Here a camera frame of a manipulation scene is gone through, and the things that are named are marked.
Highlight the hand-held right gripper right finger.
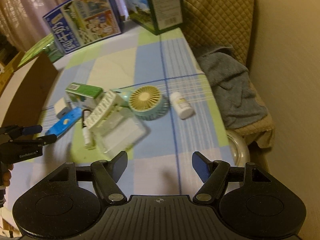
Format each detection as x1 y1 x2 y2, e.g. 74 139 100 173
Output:
192 151 272 203

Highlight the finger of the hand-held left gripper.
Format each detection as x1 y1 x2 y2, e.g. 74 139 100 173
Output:
0 125 43 140
9 134 58 147

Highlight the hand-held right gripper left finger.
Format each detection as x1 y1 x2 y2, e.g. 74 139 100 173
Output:
49 151 128 205

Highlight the brown white storage box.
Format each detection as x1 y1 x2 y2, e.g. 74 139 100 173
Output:
0 52 60 131

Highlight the brown glass bottle white cap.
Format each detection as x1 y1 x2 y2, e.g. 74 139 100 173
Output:
82 109 97 149

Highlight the teal handheld fan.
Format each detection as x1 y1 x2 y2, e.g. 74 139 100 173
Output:
111 85 171 122

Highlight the person's left hand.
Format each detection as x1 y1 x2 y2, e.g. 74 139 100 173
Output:
0 164 13 187

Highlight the blue packet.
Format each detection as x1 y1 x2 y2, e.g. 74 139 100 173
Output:
45 107 82 137

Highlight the white grey small box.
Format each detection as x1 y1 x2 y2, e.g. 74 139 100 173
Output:
53 99 73 119

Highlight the clear white plastic container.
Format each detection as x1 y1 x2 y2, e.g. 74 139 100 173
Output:
86 91 151 156

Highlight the green white small carton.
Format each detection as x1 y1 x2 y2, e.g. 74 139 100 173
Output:
65 82 104 105

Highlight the white pill bottle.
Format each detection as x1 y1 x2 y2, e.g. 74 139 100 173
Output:
170 91 195 119

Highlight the cardboard box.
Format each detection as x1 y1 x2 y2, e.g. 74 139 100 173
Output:
0 51 25 92

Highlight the green tissue multipack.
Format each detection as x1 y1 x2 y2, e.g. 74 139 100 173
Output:
19 34 65 67

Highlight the grey blue towel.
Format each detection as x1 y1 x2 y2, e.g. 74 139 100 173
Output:
192 44 269 131

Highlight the plaid tablecloth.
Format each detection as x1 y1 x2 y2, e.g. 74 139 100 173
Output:
5 20 237 198

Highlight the blue milk carton case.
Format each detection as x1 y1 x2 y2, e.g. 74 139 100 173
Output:
42 0 123 55

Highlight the pale purple curtain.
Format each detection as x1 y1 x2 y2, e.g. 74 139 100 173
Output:
0 0 131 52

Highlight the quilted beige chair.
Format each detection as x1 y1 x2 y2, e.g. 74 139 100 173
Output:
179 0 276 148

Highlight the green sky print box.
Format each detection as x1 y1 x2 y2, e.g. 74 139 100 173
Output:
118 0 185 36

